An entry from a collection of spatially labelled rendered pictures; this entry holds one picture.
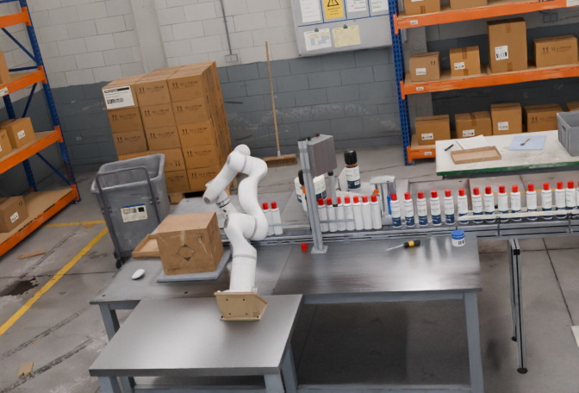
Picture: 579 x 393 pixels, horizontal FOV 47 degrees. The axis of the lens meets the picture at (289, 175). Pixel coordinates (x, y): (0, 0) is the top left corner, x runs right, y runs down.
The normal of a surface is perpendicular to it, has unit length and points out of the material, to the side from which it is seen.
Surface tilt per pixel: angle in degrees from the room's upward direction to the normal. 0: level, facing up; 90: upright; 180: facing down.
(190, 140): 91
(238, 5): 90
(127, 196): 93
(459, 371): 0
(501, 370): 0
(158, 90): 90
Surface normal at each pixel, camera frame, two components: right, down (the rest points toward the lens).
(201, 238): -0.12, 0.34
